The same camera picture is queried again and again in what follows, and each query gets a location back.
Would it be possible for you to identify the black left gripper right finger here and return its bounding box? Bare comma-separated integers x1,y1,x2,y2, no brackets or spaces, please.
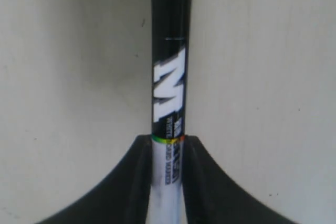
182,135,292,223

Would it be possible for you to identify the black and white marker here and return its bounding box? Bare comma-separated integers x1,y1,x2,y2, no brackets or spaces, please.
150,0,192,223

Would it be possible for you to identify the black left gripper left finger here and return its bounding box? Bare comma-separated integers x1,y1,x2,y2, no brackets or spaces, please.
41,135,152,223

